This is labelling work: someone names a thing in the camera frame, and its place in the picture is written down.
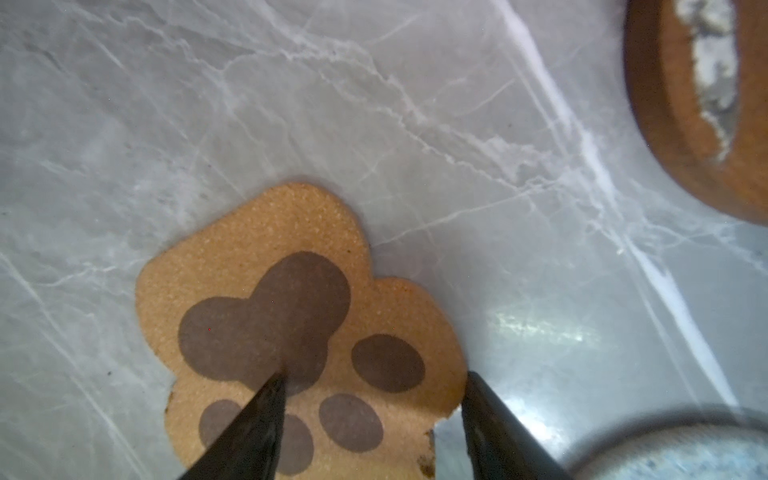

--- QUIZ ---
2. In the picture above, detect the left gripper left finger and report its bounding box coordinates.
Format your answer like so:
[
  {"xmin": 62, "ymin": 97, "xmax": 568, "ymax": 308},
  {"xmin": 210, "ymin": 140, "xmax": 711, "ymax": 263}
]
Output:
[{"xmin": 180, "ymin": 372, "xmax": 286, "ymax": 480}]

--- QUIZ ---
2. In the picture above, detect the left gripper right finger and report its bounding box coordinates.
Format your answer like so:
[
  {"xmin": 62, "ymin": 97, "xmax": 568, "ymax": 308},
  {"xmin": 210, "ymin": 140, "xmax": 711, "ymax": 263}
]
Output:
[{"xmin": 461, "ymin": 371, "xmax": 571, "ymax": 480}]

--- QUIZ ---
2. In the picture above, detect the cork paw print coaster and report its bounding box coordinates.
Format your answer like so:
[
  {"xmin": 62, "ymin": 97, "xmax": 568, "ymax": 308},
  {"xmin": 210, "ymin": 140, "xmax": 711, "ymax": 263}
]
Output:
[{"xmin": 136, "ymin": 183, "xmax": 467, "ymax": 479}]

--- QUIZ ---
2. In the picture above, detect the blue grey woven coaster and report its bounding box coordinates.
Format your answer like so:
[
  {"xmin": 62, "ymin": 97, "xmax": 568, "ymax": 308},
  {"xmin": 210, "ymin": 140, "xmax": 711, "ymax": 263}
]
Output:
[{"xmin": 565, "ymin": 405, "xmax": 767, "ymax": 479}]

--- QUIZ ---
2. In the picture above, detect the glossy brown round coaster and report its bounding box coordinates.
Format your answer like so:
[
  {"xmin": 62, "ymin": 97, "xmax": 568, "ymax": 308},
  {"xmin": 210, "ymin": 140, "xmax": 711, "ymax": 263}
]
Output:
[{"xmin": 623, "ymin": 1, "xmax": 767, "ymax": 225}]

